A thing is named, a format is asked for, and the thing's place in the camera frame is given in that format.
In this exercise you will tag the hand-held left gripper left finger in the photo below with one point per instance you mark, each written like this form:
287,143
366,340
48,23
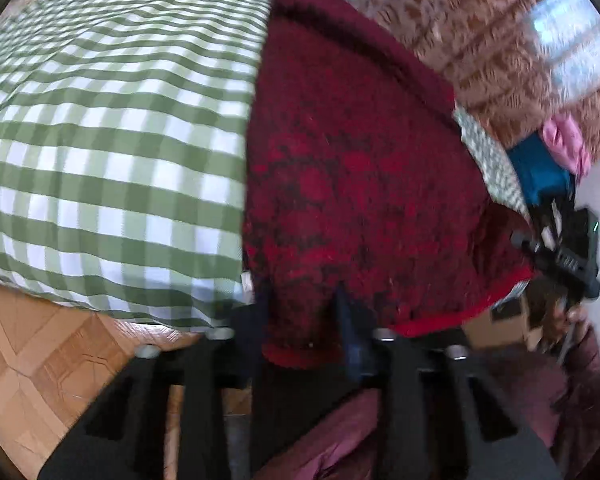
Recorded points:
252,332

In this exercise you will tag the pink cloth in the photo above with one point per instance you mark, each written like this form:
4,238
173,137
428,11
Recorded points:
565,142

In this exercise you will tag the cardboard box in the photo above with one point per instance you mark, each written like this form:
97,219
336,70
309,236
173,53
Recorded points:
495,331

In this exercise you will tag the blue cloth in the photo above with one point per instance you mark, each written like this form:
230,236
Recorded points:
540,172

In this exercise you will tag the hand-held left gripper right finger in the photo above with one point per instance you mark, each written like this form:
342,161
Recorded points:
354,342

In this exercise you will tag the dark red knitted sweater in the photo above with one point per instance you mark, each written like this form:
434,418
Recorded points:
355,160

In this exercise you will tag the green checked blanket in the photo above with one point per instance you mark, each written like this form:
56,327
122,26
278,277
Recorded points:
105,135

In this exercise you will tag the brown floral curtain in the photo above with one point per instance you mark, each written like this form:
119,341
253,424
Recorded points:
480,35

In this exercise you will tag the person's right hand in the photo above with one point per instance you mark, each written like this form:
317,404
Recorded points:
575,319

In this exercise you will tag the person's maroon clothing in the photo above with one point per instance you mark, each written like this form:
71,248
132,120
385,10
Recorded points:
505,410

